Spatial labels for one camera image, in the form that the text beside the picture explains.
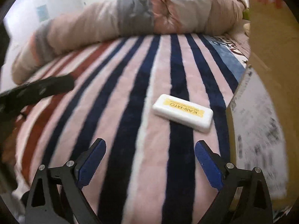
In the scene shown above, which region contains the rolled pink grey duvet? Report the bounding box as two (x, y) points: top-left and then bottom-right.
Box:
(11, 0), (247, 85)

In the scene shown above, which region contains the brown cardboard box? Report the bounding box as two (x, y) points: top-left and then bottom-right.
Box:
(226, 0), (298, 210)

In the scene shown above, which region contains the white case yellow label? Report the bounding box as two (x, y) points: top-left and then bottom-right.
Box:
(152, 94), (213, 133)

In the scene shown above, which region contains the small wall poster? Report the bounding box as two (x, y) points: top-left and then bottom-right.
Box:
(36, 5), (50, 22)

